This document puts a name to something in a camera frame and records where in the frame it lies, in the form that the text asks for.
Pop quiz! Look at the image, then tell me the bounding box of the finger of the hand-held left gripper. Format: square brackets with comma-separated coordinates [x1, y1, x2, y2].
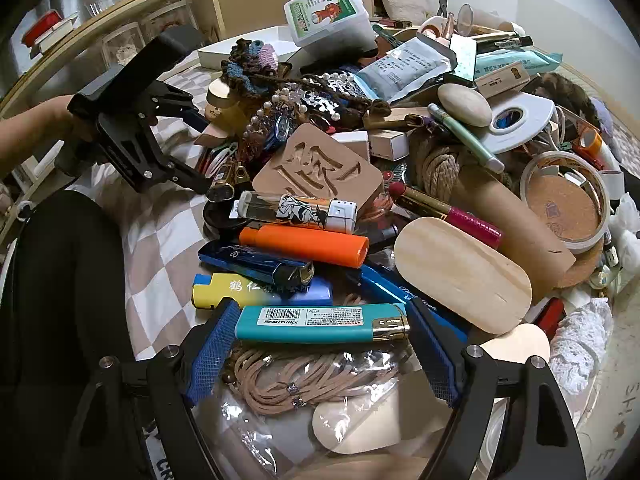
[145, 148, 213, 196]
[145, 82, 211, 134]

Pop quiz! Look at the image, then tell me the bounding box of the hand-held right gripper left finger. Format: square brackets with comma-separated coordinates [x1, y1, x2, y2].
[60, 299, 244, 480]

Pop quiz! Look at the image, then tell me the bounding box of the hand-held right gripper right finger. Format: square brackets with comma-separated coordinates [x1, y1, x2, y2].
[406, 301, 587, 480]

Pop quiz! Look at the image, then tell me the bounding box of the yellow and blue lighter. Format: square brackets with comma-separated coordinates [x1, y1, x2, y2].
[192, 272, 334, 312]

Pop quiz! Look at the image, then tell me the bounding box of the teal lighter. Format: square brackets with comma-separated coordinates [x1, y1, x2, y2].
[235, 304, 412, 345]

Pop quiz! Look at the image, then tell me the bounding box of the person's left forearm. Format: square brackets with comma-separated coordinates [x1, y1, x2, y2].
[0, 101, 57, 182]

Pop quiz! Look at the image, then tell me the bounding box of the person's left hand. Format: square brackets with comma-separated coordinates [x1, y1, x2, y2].
[47, 94, 101, 143]

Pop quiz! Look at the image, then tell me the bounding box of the clear storage jar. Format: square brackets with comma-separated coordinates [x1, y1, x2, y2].
[100, 22, 147, 69]
[140, 0, 201, 47]

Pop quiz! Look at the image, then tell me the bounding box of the white shallow tray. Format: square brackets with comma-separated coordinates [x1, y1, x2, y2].
[197, 25, 302, 72]

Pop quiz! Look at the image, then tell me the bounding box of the bright blue lighter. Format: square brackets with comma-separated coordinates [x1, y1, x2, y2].
[357, 262, 471, 342]

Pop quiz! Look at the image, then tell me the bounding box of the small pale wooden piece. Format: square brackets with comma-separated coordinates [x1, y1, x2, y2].
[479, 322, 552, 377]

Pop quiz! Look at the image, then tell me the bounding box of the large oval wooden board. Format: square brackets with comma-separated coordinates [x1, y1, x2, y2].
[393, 216, 534, 336]

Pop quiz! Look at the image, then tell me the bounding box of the blue and brown crochet piece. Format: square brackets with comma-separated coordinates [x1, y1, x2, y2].
[220, 37, 292, 97]

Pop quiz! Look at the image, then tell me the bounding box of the pearl bead ornament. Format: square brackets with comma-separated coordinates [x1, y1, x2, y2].
[242, 75, 306, 153]

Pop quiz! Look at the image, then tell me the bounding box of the dark blue lighter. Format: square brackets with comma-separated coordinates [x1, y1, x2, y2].
[197, 239, 316, 293]

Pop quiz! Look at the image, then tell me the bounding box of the red box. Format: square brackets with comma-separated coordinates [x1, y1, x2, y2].
[21, 10, 66, 46]

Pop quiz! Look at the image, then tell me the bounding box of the clear lighter with printed figure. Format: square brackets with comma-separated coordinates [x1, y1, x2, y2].
[235, 191, 359, 234]

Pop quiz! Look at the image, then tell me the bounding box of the carved wooden block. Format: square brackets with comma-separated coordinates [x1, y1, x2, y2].
[251, 122, 385, 212]

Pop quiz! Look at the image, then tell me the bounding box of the orange lighter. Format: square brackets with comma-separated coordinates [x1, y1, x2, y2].
[239, 223, 371, 269]

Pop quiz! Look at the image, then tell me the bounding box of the gold and magenta lipstick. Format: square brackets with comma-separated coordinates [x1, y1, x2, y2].
[390, 182, 504, 250]

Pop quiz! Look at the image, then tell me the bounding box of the brown cardboard tube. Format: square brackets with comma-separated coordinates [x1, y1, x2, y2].
[450, 165, 577, 302]

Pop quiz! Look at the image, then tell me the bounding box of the white lace ribbon roll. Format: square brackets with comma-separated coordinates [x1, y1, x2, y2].
[547, 297, 614, 396]

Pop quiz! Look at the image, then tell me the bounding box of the silver ornate hairpiece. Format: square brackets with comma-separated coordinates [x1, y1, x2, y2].
[295, 72, 367, 122]

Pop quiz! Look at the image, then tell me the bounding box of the round cork coaster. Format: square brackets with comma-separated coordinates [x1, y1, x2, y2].
[527, 170, 598, 245]
[550, 242, 607, 288]

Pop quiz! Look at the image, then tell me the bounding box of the white plastic box green label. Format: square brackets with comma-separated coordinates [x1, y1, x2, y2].
[283, 0, 374, 49]

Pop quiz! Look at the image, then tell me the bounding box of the white tape roll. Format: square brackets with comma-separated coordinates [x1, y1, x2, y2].
[519, 150, 612, 256]

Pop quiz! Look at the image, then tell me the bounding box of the small white carton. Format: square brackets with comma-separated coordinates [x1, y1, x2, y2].
[367, 129, 417, 162]

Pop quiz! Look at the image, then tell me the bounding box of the pale green pen tube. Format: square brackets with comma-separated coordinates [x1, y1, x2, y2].
[427, 102, 506, 175]

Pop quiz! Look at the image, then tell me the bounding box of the white plastic bag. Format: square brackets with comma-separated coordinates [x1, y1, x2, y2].
[607, 192, 640, 247]

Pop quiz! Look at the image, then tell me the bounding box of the white medicine sachet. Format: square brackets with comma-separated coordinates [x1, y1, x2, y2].
[357, 37, 459, 104]

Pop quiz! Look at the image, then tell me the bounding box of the beige pebble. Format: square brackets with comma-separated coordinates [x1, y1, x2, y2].
[437, 82, 494, 128]

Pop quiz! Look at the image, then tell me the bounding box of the white tape dispenser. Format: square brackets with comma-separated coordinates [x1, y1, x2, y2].
[482, 91, 557, 156]

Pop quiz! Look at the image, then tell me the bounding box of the orange tape roll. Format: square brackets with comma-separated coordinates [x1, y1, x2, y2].
[577, 129, 606, 161]

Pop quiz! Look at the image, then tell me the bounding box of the purple plush toy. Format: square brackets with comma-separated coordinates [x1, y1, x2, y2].
[592, 102, 631, 151]

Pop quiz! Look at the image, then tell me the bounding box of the dark green card box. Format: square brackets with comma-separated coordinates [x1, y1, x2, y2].
[449, 37, 479, 84]

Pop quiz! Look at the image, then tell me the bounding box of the brown fur piece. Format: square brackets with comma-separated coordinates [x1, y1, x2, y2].
[537, 72, 601, 126]

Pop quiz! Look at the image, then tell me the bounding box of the long teal package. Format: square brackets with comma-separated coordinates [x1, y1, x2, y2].
[472, 42, 563, 78]

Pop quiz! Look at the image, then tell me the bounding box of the beige cord bundle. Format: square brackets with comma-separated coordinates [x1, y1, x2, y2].
[225, 345, 401, 417]

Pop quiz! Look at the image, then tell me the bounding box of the beige rope coil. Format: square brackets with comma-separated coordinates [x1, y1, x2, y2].
[410, 137, 467, 192]

